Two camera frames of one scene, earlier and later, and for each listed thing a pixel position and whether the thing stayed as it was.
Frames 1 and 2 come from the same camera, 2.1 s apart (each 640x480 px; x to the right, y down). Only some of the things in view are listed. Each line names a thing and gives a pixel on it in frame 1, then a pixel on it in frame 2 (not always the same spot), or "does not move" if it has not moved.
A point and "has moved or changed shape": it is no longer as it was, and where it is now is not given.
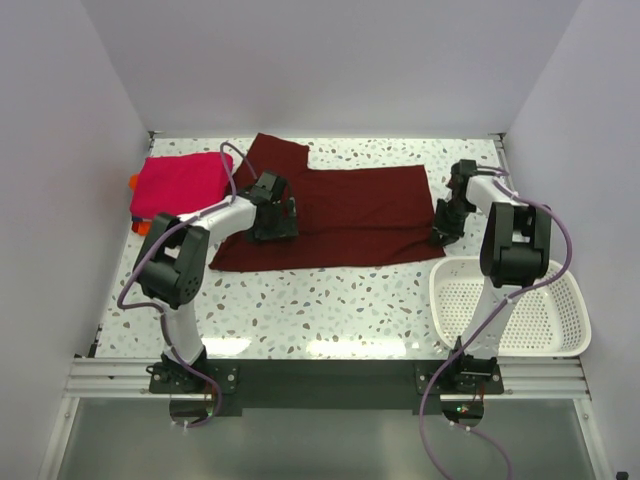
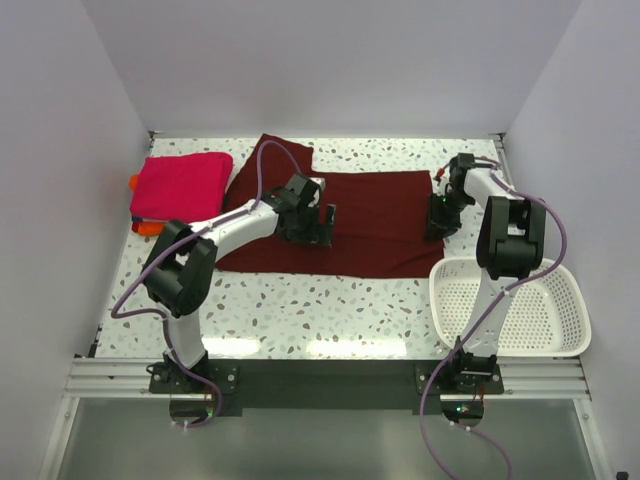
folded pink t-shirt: x=175 y=184 does not move
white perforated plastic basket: x=549 y=322 does not move
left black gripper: x=285 y=226 → x=317 y=233
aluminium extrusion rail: x=128 y=378 does not move
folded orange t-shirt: x=142 y=228 does not move
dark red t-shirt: x=344 y=215 has moved or changed shape
